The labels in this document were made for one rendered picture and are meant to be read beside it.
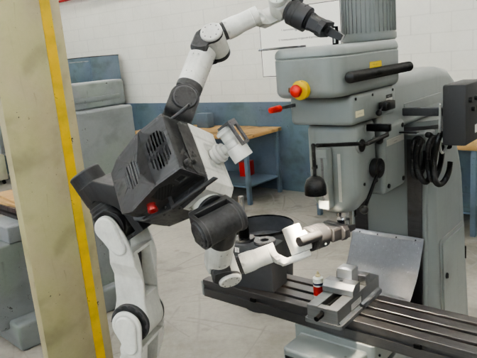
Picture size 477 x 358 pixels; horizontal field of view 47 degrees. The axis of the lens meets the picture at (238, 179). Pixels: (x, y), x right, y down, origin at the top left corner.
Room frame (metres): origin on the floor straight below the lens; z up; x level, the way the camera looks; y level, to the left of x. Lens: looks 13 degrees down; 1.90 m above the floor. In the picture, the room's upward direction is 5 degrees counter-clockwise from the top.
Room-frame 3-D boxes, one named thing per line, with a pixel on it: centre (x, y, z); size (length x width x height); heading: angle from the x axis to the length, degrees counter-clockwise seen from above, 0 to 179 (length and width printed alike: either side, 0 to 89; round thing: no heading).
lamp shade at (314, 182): (1.73, -0.25, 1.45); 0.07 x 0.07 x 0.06
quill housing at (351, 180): (1.91, -0.37, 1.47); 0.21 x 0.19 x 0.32; 49
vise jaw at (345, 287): (1.86, -0.34, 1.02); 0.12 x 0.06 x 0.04; 51
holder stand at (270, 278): (2.15, -0.04, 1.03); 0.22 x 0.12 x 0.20; 56
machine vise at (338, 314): (1.88, -0.36, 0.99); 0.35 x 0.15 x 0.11; 141
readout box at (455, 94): (1.92, -0.82, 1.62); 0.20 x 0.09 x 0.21; 139
